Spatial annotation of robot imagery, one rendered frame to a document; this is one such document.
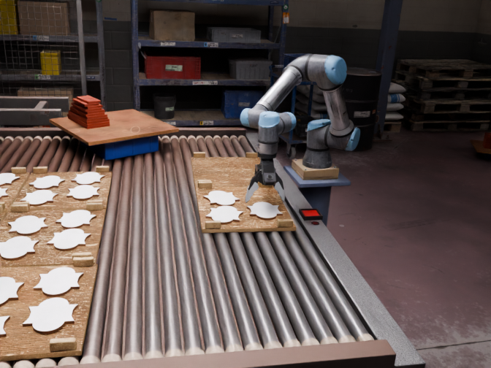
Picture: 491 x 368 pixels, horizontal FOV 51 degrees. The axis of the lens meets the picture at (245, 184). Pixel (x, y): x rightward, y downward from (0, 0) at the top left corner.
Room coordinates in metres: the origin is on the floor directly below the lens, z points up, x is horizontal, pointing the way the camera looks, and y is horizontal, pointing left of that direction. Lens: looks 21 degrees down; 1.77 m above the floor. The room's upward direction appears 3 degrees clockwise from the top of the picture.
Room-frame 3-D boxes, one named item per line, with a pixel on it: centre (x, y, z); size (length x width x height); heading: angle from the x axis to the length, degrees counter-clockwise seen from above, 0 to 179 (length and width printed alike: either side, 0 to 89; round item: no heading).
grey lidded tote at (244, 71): (6.67, 0.03, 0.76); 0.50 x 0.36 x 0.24; 110
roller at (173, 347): (1.94, 0.34, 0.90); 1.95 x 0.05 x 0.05; 11
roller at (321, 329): (2.02, -0.06, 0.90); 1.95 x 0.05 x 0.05; 11
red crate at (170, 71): (6.46, 0.98, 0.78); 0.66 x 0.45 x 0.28; 104
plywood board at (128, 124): (2.66, 0.72, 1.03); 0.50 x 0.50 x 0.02; 41
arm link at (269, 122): (1.88, -0.08, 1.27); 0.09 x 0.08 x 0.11; 146
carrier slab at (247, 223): (1.90, 0.01, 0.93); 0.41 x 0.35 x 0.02; 10
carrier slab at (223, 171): (2.31, 0.08, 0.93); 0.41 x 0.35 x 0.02; 9
